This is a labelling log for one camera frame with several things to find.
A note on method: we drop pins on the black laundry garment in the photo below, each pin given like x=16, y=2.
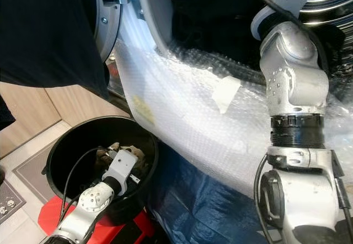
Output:
x=220, y=23

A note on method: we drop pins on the light wooden cabinet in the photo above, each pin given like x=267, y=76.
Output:
x=77, y=109

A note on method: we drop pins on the red plastic stool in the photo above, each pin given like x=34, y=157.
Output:
x=52, y=216

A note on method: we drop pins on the grey skull print mat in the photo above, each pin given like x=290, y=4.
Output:
x=10, y=202

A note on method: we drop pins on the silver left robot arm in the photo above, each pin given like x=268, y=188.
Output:
x=88, y=205

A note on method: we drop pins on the yellow label sticker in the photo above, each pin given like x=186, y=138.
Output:
x=143, y=109

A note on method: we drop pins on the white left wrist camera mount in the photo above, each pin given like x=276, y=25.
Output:
x=122, y=166

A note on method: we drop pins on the black plastic bucket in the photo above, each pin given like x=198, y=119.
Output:
x=69, y=147

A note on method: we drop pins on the bubble-wrapped white washing machine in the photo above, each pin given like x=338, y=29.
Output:
x=204, y=123

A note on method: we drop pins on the grey floor mat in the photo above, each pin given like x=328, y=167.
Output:
x=33, y=167

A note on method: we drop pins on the grey washer door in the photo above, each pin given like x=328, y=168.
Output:
x=109, y=29

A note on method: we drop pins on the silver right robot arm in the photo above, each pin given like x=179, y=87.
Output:
x=295, y=90

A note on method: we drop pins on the large black shirt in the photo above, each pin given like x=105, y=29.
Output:
x=49, y=29

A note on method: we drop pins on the white tape piece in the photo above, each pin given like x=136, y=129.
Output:
x=227, y=94

